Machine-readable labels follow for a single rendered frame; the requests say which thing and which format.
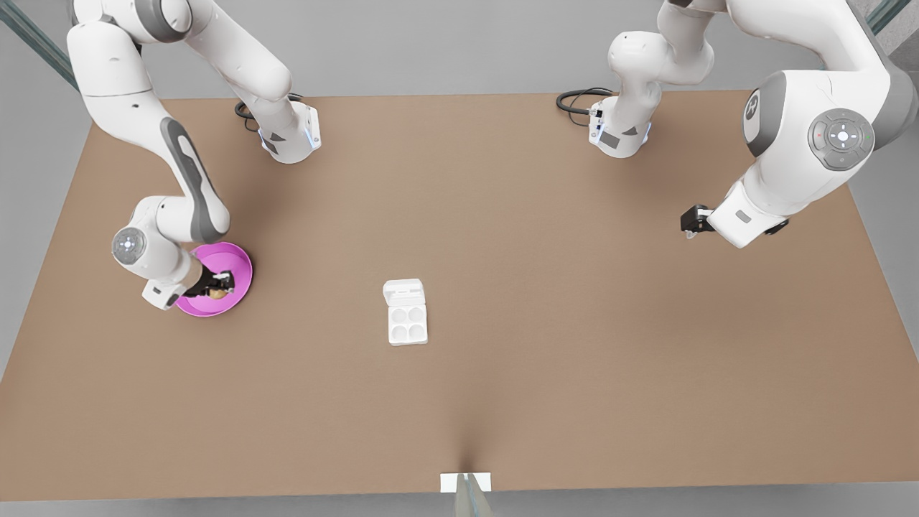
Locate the pink round bowl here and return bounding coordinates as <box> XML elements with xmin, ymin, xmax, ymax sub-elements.
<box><xmin>174</xmin><ymin>242</ymin><xmax>253</xmax><ymax>317</ymax></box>

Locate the white egg box lid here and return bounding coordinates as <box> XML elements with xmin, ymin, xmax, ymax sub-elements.
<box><xmin>382</xmin><ymin>279</ymin><xmax>427</xmax><ymax>309</ymax></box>

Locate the silver frame post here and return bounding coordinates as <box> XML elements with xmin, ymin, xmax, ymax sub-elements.
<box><xmin>864</xmin><ymin>0</ymin><xmax>914</xmax><ymax>37</ymax></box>
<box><xmin>454</xmin><ymin>474</ymin><xmax>493</xmax><ymax>517</ymax></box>
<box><xmin>0</xmin><ymin>0</ymin><xmax>80</xmax><ymax>92</ymax></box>

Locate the black cable loop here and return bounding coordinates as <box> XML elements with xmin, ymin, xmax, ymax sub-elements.
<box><xmin>556</xmin><ymin>88</ymin><xmax>615</xmax><ymax>127</ymax></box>
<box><xmin>235</xmin><ymin>93</ymin><xmax>304</xmax><ymax>134</ymax></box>

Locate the white egg box base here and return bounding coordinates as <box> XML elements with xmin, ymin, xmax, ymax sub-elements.
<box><xmin>388</xmin><ymin>303</ymin><xmax>429</xmax><ymax>347</ymax></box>

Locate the white post foot plate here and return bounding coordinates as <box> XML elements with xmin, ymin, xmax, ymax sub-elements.
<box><xmin>440</xmin><ymin>472</ymin><xmax>493</xmax><ymax>494</ymax></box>

